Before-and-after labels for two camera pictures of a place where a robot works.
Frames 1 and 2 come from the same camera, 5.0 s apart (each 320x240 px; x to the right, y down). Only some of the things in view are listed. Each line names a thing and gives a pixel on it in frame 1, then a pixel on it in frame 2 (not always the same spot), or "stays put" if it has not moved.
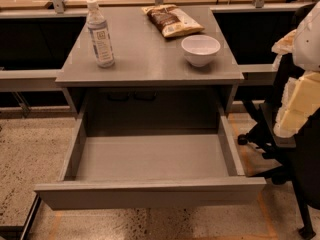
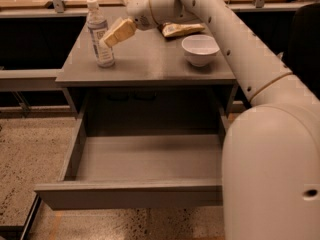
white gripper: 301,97 -> 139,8
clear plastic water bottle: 98,26 stays put
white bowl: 200,49 stays put
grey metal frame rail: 35,80 stays put
